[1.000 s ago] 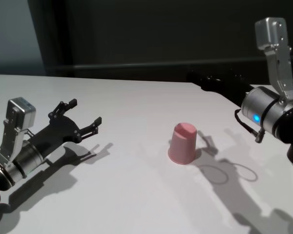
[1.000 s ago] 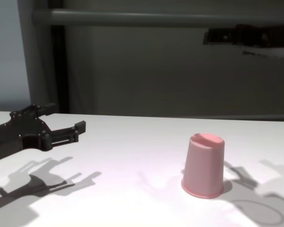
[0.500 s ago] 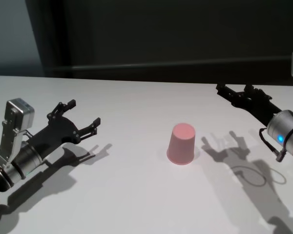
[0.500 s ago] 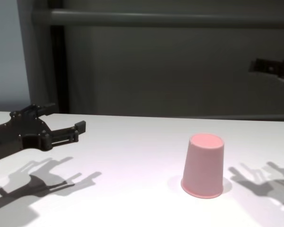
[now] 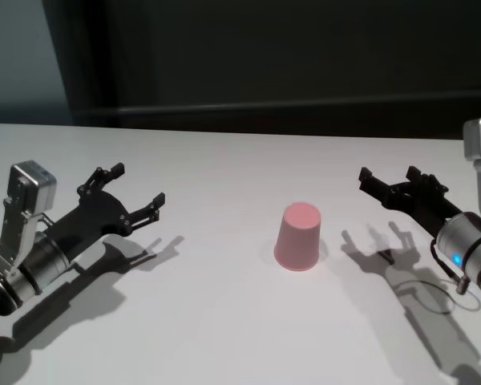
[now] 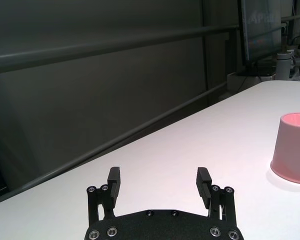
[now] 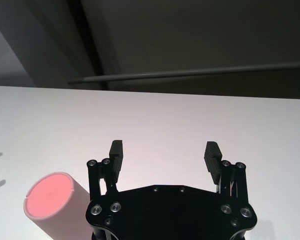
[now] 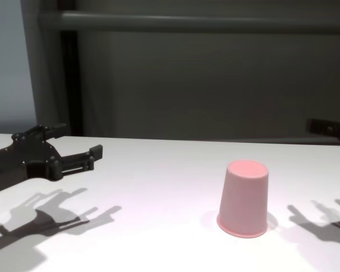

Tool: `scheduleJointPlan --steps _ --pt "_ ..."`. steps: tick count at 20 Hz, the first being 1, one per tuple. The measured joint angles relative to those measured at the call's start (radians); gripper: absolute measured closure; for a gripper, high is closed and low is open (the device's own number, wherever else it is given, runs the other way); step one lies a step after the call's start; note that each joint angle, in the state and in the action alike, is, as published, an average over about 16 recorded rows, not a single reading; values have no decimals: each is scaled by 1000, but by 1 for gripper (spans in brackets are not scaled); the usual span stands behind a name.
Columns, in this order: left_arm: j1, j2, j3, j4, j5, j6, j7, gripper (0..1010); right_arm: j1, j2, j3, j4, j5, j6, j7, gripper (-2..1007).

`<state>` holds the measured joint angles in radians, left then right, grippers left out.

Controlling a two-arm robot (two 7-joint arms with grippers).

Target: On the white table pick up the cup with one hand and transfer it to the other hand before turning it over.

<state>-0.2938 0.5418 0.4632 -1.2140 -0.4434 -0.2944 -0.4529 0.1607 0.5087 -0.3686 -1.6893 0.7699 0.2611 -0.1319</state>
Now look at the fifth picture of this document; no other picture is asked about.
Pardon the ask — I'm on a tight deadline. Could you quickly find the pink plastic cup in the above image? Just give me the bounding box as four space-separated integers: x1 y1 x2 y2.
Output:
273 202 322 274

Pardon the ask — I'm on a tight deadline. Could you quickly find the dark vertical frame post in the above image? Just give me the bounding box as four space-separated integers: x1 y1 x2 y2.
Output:
43 0 123 126

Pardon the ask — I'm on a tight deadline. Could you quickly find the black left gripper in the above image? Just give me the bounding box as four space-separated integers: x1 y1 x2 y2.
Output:
42 162 167 261

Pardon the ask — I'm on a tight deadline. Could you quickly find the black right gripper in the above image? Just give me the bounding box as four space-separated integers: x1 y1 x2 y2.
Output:
358 166 466 237

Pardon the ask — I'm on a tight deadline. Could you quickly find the grey horizontal frame rail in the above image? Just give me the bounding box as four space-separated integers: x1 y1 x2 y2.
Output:
78 91 481 141

